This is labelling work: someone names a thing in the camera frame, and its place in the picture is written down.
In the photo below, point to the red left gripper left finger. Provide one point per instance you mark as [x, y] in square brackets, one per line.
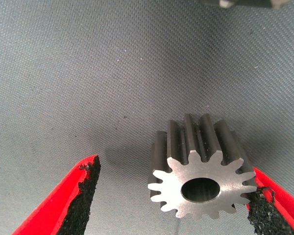
[63, 208]

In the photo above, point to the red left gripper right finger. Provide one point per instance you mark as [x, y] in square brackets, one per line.
[279, 215]

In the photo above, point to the smaller steel gear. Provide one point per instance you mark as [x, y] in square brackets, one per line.
[171, 176]

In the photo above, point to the larger steel gear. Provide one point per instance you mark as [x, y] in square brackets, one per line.
[279, 3]

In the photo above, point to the dark grey table cloth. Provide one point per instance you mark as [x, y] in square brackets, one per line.
[88, 73]

